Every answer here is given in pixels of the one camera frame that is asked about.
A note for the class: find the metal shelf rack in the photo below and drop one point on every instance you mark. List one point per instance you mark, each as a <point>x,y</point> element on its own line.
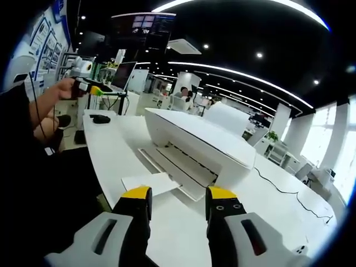
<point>65,66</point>

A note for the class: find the open laptop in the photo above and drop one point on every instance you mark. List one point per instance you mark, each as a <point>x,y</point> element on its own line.
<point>123,75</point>

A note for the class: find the blue framed wall poster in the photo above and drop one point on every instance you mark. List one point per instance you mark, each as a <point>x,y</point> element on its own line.
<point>47,47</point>

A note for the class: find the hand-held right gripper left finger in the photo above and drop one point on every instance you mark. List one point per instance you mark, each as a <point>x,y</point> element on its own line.
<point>111,239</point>

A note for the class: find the ceiling air conditioner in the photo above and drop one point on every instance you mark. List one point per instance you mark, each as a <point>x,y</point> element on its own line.
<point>183,46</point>

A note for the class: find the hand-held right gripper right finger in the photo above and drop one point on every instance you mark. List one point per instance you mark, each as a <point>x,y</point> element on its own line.
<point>247,239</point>

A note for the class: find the potted green plant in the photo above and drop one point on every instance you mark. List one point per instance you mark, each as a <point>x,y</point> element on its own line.
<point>273,136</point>

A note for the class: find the white printer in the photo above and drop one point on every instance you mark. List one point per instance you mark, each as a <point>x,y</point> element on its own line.
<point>233,173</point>

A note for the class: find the white robot body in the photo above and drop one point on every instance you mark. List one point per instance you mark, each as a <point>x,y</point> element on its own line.
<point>16,69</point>

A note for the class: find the white shelf cart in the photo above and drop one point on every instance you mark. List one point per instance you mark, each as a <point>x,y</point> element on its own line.
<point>276,154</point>

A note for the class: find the person in black shirt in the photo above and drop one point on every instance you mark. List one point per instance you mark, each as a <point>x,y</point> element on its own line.
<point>33,194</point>

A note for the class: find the hanging dark display screen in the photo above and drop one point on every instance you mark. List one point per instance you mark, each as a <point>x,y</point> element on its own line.
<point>144,30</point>

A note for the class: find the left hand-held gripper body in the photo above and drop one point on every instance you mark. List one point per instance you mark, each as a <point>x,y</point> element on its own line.
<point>80,68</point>

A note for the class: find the black monitor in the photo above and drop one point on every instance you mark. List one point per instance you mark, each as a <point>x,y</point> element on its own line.
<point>91,41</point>

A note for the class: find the black computer mouse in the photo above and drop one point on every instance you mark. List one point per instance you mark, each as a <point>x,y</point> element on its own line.
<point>100,119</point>

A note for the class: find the black floor box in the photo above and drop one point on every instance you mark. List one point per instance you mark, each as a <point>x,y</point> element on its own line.
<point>80,137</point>

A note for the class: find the person's left hand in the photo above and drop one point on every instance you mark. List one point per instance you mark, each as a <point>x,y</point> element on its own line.
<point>65,89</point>

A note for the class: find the white office chair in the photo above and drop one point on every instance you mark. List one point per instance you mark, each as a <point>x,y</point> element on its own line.
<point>176,103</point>

